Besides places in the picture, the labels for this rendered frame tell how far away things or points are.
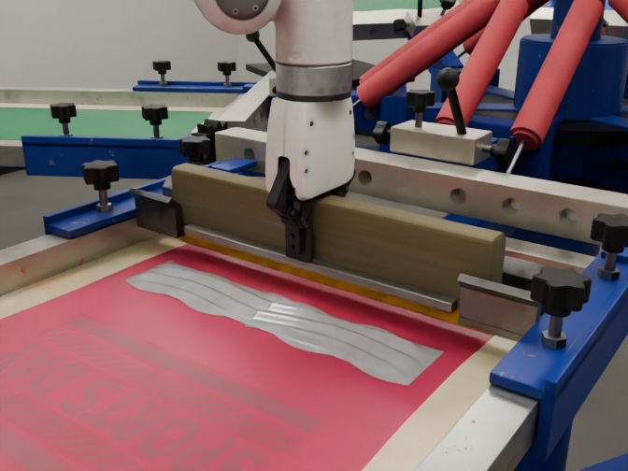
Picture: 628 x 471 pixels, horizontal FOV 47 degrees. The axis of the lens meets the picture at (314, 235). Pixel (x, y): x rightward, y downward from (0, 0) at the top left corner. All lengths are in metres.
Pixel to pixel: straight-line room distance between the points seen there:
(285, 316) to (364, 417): 0.17
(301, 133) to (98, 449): 0.33
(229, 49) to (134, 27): 1.04
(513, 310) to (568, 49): 0.64
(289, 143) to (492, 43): 0.62
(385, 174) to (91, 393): 0.49
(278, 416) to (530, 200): 0.43
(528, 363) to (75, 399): 0.36
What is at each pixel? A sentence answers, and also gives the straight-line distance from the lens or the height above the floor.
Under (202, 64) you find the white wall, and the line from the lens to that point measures 6.05.
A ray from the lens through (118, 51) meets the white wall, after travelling 5.47.
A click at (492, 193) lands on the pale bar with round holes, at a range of 0.88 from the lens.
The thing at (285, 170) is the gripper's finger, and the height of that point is 1.10.
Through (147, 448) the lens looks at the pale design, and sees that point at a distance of 0.56.
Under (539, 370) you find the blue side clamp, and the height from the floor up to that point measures 1.00.
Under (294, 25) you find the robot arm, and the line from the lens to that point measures 0.68.
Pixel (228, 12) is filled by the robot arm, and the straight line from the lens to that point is 0.62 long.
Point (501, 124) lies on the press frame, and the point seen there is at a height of 1.05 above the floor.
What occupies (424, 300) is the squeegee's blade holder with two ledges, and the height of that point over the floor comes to 0.99.
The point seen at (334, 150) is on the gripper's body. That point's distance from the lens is 0.72.
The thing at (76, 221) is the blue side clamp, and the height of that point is 1.00.
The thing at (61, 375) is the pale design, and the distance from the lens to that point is 0.66.
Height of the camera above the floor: 1.29
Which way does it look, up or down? 21 degrees down
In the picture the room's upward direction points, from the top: straight up
